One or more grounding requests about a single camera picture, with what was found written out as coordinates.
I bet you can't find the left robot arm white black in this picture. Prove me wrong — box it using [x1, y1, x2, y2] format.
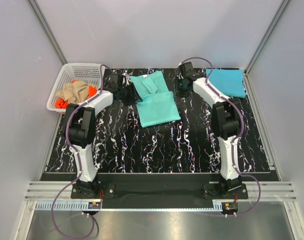
[64, 73, 142, 198]

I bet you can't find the teal t shirt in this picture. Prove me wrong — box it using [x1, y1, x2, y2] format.
[130, 70, 181, 128]

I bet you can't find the right orange connector board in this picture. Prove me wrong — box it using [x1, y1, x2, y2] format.
[223, 202, 238, 211]

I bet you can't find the left orange connector board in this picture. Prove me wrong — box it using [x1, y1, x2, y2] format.
[88, 202, 101, 209]

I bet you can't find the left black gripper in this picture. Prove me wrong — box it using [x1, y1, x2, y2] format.
[118, 82, 142, 107]

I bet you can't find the folded blue t shirt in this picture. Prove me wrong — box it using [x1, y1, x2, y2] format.
[209, 69, 246, 98]

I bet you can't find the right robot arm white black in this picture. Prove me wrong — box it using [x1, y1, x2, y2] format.
[175, 59, 244, 198]

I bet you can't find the aluminium rail frame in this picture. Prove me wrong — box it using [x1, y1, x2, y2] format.
[24, 181, 296, 209]

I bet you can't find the orange connector board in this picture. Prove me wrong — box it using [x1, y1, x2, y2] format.
[88, 202, 101, 209]
[223, 202, 238, 211]

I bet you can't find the beige t shirt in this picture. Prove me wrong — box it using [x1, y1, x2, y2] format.
[56, 80, 89, 104]

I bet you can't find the orange t shirt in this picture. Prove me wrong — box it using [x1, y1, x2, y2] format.
[55, 85, 97, 109]

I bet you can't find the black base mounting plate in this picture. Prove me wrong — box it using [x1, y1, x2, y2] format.
[71, 172, 249, 210]

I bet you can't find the white plastic laundry basket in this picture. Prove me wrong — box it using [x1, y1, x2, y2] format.
[46, 62, 106, 114]

